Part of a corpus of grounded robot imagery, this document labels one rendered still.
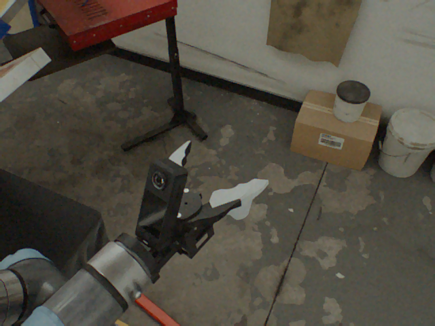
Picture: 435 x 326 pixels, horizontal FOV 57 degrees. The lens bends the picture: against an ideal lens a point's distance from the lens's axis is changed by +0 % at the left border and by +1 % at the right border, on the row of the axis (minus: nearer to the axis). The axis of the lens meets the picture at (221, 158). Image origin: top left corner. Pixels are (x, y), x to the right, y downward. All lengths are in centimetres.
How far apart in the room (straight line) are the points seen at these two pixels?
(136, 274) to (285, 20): 229
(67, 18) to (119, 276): 174
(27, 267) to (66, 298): 16
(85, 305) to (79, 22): 171
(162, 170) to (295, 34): 228
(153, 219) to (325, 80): 248
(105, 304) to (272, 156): 239
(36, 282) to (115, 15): 162
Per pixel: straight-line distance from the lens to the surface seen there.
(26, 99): 355
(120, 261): 51
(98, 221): 146
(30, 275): 64
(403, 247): 262
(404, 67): 275
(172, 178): 47
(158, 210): 50
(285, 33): 270
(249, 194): 54
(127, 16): 207
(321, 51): 270
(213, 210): 53
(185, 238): 54
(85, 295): 50
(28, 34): 239
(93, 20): 207
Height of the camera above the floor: 214
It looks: 50 degrees down
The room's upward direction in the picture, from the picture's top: straight up
